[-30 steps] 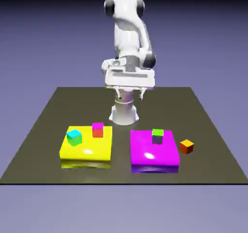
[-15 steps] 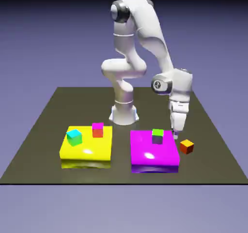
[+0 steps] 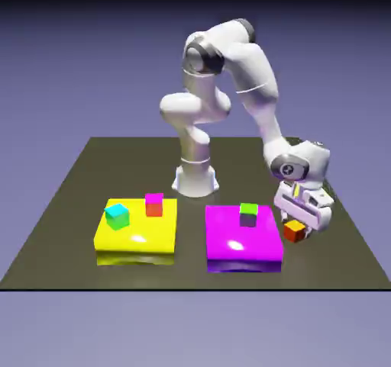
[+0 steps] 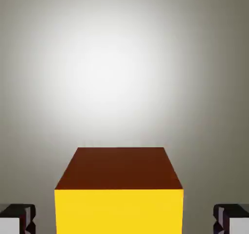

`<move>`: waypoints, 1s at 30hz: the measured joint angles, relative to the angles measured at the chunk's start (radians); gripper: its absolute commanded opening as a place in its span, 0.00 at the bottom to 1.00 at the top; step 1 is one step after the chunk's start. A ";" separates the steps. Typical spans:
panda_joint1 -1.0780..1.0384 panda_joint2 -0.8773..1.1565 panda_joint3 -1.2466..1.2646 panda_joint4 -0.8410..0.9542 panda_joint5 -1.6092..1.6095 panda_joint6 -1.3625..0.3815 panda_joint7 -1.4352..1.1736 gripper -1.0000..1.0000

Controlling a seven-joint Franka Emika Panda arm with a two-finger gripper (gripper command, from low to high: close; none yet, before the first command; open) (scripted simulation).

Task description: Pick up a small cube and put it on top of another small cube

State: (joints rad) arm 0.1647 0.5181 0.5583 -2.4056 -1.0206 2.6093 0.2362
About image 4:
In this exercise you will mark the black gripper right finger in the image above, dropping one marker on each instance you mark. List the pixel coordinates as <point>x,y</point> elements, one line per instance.
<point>235,212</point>

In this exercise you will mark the small yellow cube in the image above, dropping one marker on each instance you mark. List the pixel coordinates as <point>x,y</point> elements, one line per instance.
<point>118,208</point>

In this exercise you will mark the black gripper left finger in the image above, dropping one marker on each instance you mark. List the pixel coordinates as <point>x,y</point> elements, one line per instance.
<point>13,212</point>

